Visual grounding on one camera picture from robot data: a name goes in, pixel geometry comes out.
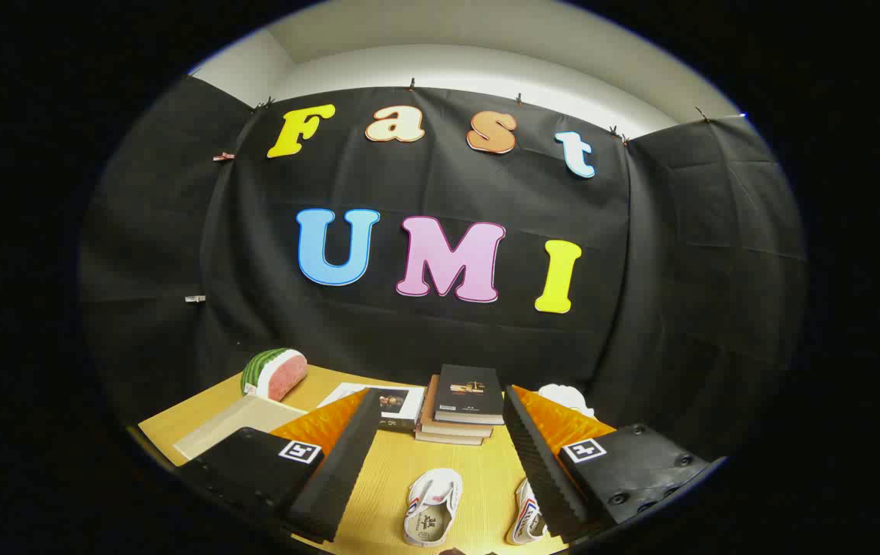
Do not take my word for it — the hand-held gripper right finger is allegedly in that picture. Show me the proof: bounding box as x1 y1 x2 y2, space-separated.
502 384 727 544

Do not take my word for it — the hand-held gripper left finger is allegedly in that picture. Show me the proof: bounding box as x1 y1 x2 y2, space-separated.
176 388 385 544

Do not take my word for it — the white canvas shoe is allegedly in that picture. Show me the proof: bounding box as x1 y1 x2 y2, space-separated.
505 478 550 546
403 468 464 548

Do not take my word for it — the beige fabric storage box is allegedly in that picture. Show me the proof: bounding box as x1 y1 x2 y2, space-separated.
173 395 306 461

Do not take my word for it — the white plush pouch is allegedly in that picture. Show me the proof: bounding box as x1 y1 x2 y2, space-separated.
538 383 596 419

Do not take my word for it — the white portrait cover book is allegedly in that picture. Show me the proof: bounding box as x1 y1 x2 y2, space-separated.
319 383 427 431

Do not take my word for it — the brown cover book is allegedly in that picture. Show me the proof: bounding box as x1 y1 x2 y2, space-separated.
415 416 487 446
418 375 496 439

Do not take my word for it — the watermelon slice plush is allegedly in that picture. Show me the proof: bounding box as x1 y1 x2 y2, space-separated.
240 348 309 402

